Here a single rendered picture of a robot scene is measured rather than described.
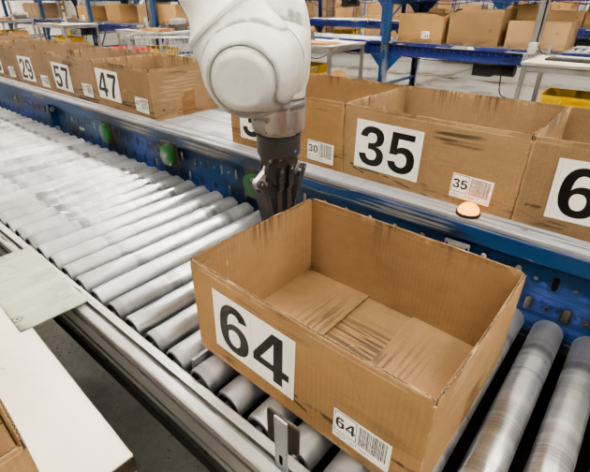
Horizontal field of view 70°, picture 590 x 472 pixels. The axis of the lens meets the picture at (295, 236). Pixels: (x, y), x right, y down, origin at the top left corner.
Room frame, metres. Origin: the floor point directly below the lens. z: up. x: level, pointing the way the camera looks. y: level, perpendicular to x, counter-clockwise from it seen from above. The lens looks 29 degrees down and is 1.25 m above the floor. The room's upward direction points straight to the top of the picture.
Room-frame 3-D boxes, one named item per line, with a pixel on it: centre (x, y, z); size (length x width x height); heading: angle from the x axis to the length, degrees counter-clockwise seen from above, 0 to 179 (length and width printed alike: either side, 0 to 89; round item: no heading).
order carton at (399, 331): (0.51, -0.08, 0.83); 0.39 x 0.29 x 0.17; 49
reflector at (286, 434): (0.32, 0.01, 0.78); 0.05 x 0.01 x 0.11; 50
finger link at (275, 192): (0.70, 0.04, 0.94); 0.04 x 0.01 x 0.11; 50
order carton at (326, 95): (1.20, -0.06, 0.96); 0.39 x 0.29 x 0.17; 50
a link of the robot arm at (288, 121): (0.70, 0.03, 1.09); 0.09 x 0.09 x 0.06
